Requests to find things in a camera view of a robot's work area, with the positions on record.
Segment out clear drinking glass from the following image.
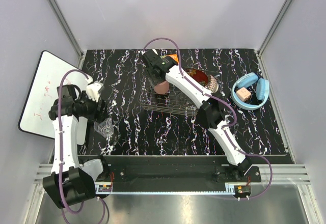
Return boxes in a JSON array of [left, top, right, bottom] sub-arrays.
[[94, 118, 114, 138]]

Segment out pink plastic cup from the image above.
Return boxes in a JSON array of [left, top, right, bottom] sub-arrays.
[[153, 81, 170, 94]]

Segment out red floral plate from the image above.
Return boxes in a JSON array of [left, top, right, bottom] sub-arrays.
[[184, 68, 208, 87]]

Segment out brown patterned bowl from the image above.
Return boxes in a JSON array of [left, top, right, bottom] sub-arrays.
[[206, 75, 219, 93]]

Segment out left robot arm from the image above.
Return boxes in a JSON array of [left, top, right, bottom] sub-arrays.
[[42, 85, 110, 209]]

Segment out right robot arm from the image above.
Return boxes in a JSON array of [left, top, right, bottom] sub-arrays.
[[140, 49, 252, 182]]

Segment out orange green book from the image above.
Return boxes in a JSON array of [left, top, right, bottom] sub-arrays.
[[160, 54, 179, 64]]

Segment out white whiteboard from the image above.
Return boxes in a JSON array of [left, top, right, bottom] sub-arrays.
[[18, 50, 76, 139]]

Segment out pink cube toy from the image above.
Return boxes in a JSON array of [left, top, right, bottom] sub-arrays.
[[236, 87, 252, 102]]

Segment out light blue headphones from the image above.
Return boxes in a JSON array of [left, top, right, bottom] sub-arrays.
[[231, 73, 269, 110]]

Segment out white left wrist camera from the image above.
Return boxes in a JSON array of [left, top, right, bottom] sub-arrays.
[[86, 81, 104, 102]]

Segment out wire dish rack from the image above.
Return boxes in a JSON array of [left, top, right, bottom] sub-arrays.
[[139, 78, 197, 117]]

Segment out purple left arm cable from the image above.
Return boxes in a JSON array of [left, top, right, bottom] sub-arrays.
[[57, 69, 110, 222]]

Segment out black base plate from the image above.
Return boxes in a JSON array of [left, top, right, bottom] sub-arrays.
[[97, 155, 261, 193]]

